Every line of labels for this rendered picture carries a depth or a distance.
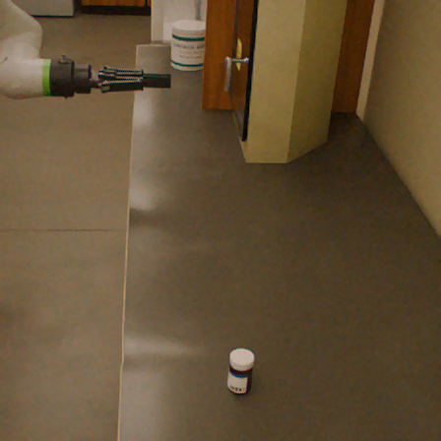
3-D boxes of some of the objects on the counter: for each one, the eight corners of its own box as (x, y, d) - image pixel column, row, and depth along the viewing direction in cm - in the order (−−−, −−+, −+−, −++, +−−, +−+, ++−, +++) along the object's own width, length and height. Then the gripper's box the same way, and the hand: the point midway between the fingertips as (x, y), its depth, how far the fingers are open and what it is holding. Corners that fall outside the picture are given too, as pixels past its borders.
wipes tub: (206, 60, 249) (208, 20, 241) (208, 72, 238) (211, 30, 230) (170, 59, 248) (171, 19, 240) (171, 71, 237) (172, 29, 229)
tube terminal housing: (313, 117, 208) (353, -171, 168) (338, 164, 181) (393, -166, 140) (232, 115, 206) (254, -177, 165) (245, 162, 178) (275, -174, 138)
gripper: (71, 74, 160) (171, 77, 162) (77, 54, 172) (170, 57, 174) (73, 103, 164) (170, 105, 166) (78, 82, 176) (169, 84, 178)
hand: (157, 80), depth 170 cm, fingers closed
